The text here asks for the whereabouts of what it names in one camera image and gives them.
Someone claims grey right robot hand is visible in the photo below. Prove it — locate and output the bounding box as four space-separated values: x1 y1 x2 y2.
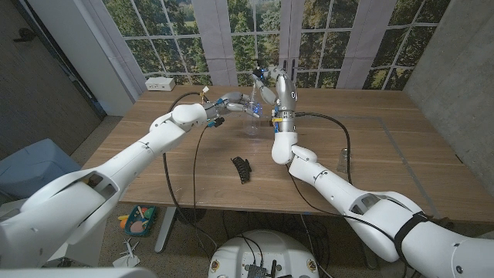
252 65 299 134

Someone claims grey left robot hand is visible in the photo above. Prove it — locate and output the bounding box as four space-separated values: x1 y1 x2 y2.
204 91 263 120

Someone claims clear plastic spray bottle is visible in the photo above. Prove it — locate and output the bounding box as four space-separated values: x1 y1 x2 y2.
242 83 263 137

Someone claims black spray pump with tube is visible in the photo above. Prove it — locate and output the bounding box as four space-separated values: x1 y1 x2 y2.
252 67 264 113

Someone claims black hair claw clip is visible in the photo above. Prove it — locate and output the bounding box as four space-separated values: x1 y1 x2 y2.
230 156 252 185

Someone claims printed window forest backdrop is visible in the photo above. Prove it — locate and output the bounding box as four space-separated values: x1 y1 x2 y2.
83 0 452 92

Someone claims white power strip box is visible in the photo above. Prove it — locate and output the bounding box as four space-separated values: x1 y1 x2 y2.
144 76 176 93

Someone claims small clear glass jar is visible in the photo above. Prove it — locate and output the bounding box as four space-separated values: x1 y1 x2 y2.
336 147 351 174

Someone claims black round floor object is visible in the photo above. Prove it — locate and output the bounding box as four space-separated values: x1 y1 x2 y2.
176 207 208 225

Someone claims white table leg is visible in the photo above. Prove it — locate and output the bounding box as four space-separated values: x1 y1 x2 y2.
154 207 178 255

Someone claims teal toy basket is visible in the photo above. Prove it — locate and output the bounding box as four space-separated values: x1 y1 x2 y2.
118 204 158 237

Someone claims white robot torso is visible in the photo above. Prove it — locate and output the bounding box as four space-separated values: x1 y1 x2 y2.
208 229 320 278

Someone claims grey table leg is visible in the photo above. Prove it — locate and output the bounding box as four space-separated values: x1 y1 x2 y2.
362 250 379 270

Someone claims white toy airplane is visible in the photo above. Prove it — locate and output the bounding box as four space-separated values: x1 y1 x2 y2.
112 238 141 269

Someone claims blue-grey storage bin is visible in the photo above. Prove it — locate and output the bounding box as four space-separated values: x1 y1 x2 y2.
0 138 88 205

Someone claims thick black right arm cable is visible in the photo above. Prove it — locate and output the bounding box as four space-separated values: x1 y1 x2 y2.
295 111 353 185

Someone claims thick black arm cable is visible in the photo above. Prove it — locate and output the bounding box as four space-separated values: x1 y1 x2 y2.
295 111 353 185
161 91 219 250

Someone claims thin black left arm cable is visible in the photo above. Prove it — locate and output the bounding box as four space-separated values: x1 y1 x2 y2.
191 125 217 252

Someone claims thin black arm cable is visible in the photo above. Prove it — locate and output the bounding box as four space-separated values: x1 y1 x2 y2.
191 125 217 252
287 164 398 248

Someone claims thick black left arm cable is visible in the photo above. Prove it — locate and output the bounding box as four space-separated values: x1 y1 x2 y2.
161 91 219 250

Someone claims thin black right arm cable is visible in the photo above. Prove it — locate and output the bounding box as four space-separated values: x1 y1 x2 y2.
287 164 398 248

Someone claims black door handle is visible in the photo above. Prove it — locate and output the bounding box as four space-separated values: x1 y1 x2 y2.
12 27 39 43

